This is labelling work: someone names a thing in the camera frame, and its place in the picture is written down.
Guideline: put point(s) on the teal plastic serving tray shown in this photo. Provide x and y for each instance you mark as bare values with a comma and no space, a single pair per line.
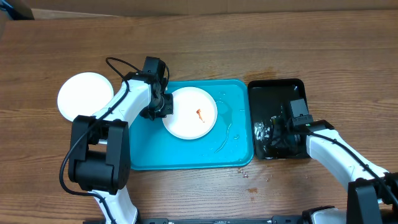
228,144

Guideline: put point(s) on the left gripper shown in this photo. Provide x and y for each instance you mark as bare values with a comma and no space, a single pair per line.
169,109

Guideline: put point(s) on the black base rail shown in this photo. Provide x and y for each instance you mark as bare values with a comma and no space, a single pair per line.
278,219

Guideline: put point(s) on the white plate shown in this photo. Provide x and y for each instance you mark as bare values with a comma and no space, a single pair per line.
194,114
84,94

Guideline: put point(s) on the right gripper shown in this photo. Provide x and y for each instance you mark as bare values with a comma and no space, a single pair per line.
282,144

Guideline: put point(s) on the dark object top left corner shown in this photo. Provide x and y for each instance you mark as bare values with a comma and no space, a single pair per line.
17,10

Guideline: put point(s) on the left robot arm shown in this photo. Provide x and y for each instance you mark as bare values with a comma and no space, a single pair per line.
99,162

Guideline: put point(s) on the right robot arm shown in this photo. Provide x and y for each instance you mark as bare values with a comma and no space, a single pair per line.
371,189

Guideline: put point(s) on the black rectangular water tray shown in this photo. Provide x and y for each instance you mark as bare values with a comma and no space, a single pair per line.
265,99

